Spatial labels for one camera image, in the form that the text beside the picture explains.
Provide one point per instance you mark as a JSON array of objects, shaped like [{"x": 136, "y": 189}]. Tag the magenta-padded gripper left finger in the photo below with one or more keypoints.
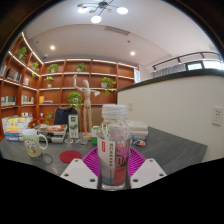
[{"x": 78, "y": 173}]

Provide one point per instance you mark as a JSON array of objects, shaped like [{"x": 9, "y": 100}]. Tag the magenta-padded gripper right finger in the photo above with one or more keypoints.
[{"x": 148, "y": 171}]

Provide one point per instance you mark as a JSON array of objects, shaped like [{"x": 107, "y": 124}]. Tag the clear plastic drink bottle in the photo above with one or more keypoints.
[{"x": 114, "y": 150}]

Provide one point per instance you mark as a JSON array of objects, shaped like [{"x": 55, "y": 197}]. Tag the flat round red coaster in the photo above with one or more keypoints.
[{"x": 70, "y": 156}]

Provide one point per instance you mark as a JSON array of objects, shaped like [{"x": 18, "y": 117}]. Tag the small colourful round badge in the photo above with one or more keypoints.
[{"x": 139, "y": 143}]

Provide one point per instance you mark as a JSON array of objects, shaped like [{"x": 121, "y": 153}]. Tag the stack of white books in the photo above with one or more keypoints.
[{"x": 138, "y": 128}]

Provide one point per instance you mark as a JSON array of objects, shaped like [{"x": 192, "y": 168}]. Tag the tall green white carton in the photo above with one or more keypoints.
[{"x": 73, "y": 126}]

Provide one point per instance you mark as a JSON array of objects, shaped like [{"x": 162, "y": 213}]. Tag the yellow striped printed mug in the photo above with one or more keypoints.
[{"x": 31, "y": 143}]

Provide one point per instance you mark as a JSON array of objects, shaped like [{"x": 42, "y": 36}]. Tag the dark office chair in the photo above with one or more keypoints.
[{"x": 65, "y": 116}]

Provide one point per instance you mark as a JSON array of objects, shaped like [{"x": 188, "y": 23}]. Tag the brown chair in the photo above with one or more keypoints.
[{"x": 96, "y": 116}]

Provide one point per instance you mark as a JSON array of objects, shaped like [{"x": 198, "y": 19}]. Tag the wooden artist mannequin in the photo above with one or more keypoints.
[{"x": 87, "y": 103}]

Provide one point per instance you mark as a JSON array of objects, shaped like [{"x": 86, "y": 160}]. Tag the stack of colourful books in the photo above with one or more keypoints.
[{"x": 15, "y": 128}]

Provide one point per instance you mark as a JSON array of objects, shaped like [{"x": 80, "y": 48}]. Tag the orange wooden shelf unit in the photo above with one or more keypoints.
[{"x": 56, "y": 93}]

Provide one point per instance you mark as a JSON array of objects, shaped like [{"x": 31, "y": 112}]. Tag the grey curtain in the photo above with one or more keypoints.
[{"x": 170, "y": 70}]

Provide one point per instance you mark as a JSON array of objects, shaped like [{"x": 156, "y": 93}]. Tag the recessed ceiling spotlight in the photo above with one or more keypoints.
[
  {"x": 52, "y": 47},
  {"x": 132, "y": 53}
]

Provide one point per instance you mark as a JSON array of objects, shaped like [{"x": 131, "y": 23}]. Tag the window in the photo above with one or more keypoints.
[{"x": 213, "y": 65}]

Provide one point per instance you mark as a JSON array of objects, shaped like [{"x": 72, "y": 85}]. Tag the ceiling air vent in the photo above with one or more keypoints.
[{"x": 117, "y": 30}]

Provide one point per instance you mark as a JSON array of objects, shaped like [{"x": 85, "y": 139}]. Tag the branched ceiling lamp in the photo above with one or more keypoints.
[{"x": 101, "y": 6}]

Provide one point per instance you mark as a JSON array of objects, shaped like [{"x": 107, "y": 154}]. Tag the white wall switch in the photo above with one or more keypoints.
[{"x": 130, "y": 106}]

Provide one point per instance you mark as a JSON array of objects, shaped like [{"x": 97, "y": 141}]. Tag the white wall socket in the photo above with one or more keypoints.
[{"x": 217, "y": 116}]

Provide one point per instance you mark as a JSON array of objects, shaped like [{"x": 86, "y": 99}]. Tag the white wall poster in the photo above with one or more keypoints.
[{"x": 137, "y": 75}]

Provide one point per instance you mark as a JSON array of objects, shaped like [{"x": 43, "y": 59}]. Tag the black track light rail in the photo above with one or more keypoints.
[{"x": 178, "y": 59}]

